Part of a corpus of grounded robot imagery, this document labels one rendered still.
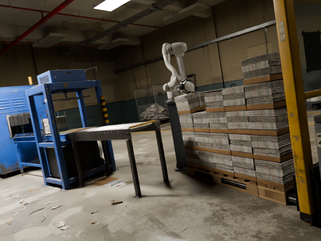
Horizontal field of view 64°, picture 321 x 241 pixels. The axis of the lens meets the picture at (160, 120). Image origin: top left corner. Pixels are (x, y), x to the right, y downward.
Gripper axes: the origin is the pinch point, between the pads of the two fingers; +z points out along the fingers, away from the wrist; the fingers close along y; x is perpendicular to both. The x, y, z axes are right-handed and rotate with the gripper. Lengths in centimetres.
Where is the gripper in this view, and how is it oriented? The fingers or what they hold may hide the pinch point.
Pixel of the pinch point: (191, 86)
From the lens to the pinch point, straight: 343.6
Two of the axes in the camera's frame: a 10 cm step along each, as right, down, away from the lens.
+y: 1.0, 9.9, 0.5
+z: 8.7, -1.2, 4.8
